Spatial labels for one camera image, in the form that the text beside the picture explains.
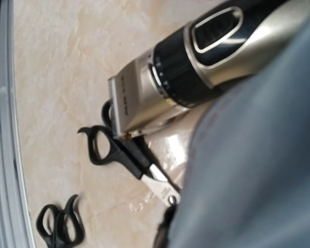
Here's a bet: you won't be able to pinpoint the gold black hair clipper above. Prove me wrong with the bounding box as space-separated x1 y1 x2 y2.
108 1 310 138

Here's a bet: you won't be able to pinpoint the aluminium front rail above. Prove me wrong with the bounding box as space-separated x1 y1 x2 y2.
0 1 36 247

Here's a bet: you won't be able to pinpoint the black handled scissors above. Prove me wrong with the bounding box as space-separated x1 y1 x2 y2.
36 194 85 247
77 99 181 207

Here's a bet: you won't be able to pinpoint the grey zipper pouch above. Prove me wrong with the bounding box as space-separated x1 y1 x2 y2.
153 18 310 247

